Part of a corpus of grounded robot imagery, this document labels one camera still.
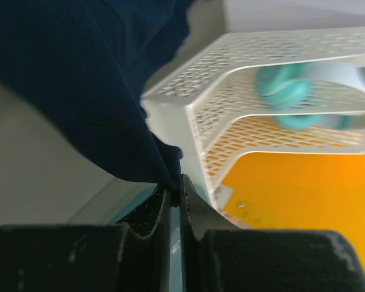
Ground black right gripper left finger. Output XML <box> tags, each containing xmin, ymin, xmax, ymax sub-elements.
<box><xmin>0</xmin><ymin>186</ymin><xmax>170</xmax><ymax>291</ymax></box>

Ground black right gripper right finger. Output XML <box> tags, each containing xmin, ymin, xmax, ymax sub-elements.
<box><xmin>179</xmin><ymin>175</ymin><xmax>365</xmax><ymax>291</ymax></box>

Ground navy blue t shirt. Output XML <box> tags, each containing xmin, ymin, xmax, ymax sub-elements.
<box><xmin>0</xmin><ymin>1</ymin><xmax>192</xmax><ymax>192</ymax></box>

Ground translucent teal plastic bin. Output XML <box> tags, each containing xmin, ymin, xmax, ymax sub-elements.
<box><xmin>110</xmin><ymin>187</ymin><xmax>185</xmax><ymax>291</ymax></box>

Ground orange plastic folder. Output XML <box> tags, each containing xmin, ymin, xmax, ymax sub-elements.
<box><xmin>200</xmin><ymin>117</ymin><xmax>365</xmax><ymax>277</ymax></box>

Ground teal headphones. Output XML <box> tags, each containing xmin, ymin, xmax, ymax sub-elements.
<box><xmin>254</xmin><ymin>61</ymin><xmax>365</xmax><ymax>130</ymax></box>

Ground white slotted file organizer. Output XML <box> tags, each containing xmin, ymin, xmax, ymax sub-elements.
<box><xmin>142</xmin><ymin>27</ymin><xmax>365</xmax><ymax>207</ymax></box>

